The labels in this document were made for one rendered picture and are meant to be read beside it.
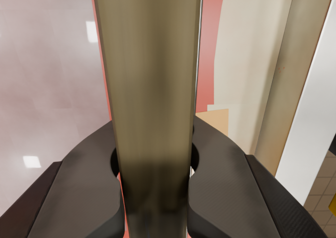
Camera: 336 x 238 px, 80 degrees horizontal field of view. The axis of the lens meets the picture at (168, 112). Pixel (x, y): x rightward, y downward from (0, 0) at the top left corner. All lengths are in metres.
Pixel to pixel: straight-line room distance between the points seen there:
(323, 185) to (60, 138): 2.06
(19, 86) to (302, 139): 0.22
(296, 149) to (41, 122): 0.21
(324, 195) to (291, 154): 2.06
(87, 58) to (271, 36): 0.14
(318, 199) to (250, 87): 2.09
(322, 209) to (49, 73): 2.34
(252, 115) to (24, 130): 0.21
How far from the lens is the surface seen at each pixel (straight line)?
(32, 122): 0.21
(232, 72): 0.18
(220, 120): 0.19
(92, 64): 0.17
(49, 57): 0.18
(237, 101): 0.19
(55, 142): 0.22
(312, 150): 0.20
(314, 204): 2.28
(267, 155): 0.21
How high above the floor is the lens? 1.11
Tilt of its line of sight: 63 degrees down
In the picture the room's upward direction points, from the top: 173 degrees clockwise
